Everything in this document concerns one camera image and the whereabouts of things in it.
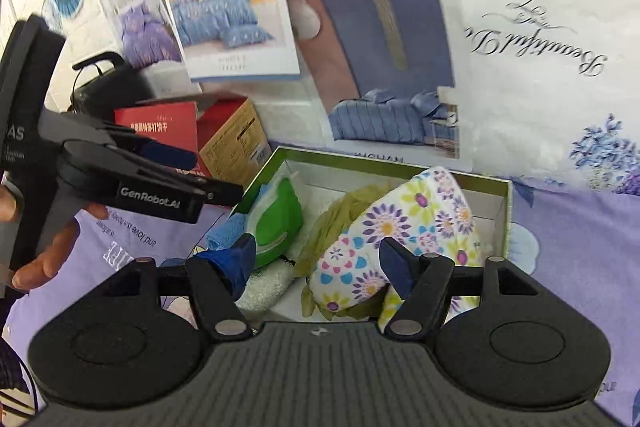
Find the blue microfiber cloth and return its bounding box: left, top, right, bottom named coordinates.
left=205, top=213, right=247, bottom=251

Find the white fluffy towel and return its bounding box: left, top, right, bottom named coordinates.
left=236, top=258, right=295, bottom=319

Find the floral quilted oven mitt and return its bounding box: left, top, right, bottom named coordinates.
left=307, top=167, right=483, bottom=329

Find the green pot holder mat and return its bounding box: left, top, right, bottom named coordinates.
left=245, top=172, right=305, bottom=269

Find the olive green mesh bath sponge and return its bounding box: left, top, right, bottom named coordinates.
left=294, top=183, right=392, bottom=321

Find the person left hand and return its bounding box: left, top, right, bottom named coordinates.
left=1, top=185, right=108, bottom=293

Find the green cardboard box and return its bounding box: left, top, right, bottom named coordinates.
left=235, top=147, right=512, bottom=326

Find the red cracker box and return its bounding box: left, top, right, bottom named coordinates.
left=115, top=98, right=271, bottom=187

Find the purple bedding poster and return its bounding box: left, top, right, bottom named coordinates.
left=99, top=0, right=182, bottom=69

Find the purple floral tablecloth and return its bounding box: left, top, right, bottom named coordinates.
left=1, top=179, right=639, bottom=426

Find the striped bedding poster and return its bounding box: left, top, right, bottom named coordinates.
left=288, top=0, right=472, bottom=170

